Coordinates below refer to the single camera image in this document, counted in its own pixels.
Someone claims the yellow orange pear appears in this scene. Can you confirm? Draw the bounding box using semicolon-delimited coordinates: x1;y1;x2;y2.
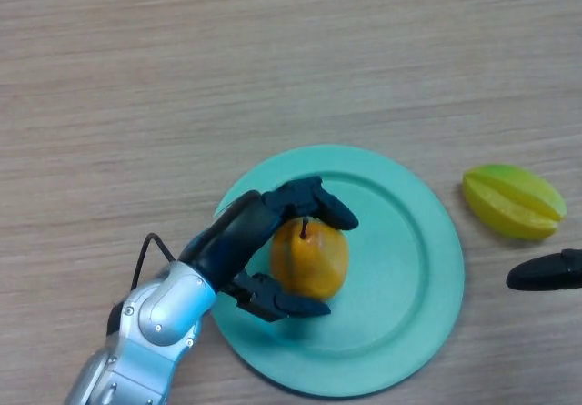
269;217;350;300

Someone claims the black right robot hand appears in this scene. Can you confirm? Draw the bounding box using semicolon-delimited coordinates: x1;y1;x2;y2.
507;248;582;292

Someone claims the teal green round plate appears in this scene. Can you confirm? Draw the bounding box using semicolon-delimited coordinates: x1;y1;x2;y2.
208;144;465;397

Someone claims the yellow green starfruit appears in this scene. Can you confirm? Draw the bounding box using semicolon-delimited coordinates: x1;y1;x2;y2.
462;163;567;241

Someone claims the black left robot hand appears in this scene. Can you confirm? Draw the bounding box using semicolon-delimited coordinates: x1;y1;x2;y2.
178;176;359;323

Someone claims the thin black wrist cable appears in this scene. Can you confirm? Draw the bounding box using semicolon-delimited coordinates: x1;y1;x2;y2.
130;233;177;290

